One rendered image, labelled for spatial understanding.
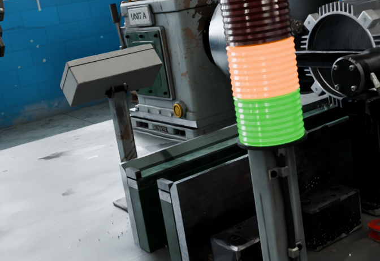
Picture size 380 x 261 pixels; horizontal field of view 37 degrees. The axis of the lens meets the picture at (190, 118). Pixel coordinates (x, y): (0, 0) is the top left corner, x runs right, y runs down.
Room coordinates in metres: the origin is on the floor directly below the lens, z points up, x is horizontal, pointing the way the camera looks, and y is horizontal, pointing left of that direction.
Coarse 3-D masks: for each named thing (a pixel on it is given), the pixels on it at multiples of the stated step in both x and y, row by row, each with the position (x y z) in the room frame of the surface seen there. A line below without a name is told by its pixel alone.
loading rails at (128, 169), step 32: (224, 128) 0.93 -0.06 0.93; (320, 128) 0.84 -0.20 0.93; (128, 160) 0.83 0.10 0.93; (160, 160) 0.85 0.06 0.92; (192, 160) 0.84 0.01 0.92; (224, 160) 0.87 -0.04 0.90; (320, 160) 0.84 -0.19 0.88; (352, 160) 0.89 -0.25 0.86; (128, 192) 0.81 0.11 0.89; (160, 192) 0.73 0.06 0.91; (192, 192) 0.70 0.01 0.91; (224, 192) 0.73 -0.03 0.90; (160, 224) 0.80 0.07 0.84; (192, 224) 0.70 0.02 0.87; (224, 224) 0.73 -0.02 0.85; (192, 256) 0.70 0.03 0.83
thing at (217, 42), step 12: (300, 0) 1.17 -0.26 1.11; (312, 0) 1.19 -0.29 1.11; (324, 0) 1.21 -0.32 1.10; (336, 0) 1.23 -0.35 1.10; (216, 12) 1.29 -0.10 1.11; (300, 12) 1.17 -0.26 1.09; (312, 12) 1.18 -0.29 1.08; (216, 24) 1.25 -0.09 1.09; (300, 24) 1.12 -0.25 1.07; (216, 36) 1.24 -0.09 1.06; (300, 36) 1.13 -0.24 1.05; (216, 48) 1.24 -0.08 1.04; (300, 48) 1.16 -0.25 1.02; (216, 60) 1.28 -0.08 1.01; (228, 72) 1.24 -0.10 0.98; (300, 72) 1.15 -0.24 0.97; (300, 84) 1.16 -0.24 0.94; (312, 84) 1.18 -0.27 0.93
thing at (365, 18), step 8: (312, 16) 1.04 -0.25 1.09; (360, 16) 0.94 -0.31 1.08; (368, 16) 0.93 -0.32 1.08; (376, 16) 0.93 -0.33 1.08; (304, 24) 1.05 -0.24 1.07; (312, 24) 1.03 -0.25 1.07; (368, 24) 0.93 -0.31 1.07; (376, 24) 0.94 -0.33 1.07; (312, 88) 1.05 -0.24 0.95; (320, 88) 1.03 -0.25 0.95
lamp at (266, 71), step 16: (240, 48) 0.47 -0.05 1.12; (256, 48) 0.47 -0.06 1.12; (272, 48) 0.47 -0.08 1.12; (288, 48) 0.47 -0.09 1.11; (240, 64) 0.48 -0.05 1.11; (256, 64) 0.47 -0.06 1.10; (272, 64) 0.47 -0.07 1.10; (288, 64) 0.47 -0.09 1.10; (240, 80) 0.48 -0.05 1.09; (256, 80) 0.47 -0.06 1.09; (272, 80) 0.47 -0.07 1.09; (288, 80) 0.47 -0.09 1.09; (240, 96) 0.48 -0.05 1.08; (256, 96) 0.47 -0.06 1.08; (272, 96) 0.47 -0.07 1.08
